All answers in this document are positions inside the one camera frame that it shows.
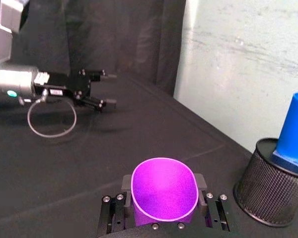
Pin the black table cloth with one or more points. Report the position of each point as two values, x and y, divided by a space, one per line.
64 173

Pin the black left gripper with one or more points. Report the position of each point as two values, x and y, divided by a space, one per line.
74 85

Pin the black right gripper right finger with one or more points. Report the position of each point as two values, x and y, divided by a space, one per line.
214 213

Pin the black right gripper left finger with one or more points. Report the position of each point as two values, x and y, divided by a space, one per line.
113 213

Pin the blue plastic cylinder piece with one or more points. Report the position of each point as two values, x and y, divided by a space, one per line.
294 129

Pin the purple plastic cup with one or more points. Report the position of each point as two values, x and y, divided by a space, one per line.
164 188

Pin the black mesh pen holder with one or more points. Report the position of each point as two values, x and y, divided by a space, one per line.
265 196

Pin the black curtain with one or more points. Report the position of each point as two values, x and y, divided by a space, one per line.
101 37

